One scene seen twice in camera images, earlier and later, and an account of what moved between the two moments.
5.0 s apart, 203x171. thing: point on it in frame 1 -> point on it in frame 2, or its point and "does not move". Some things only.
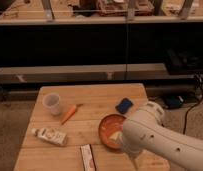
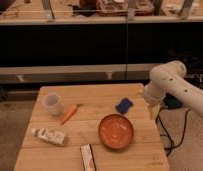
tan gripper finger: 134,163 -> 154,112
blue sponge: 124,105 does not move
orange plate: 109,125 does not move
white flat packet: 87,158 does not move
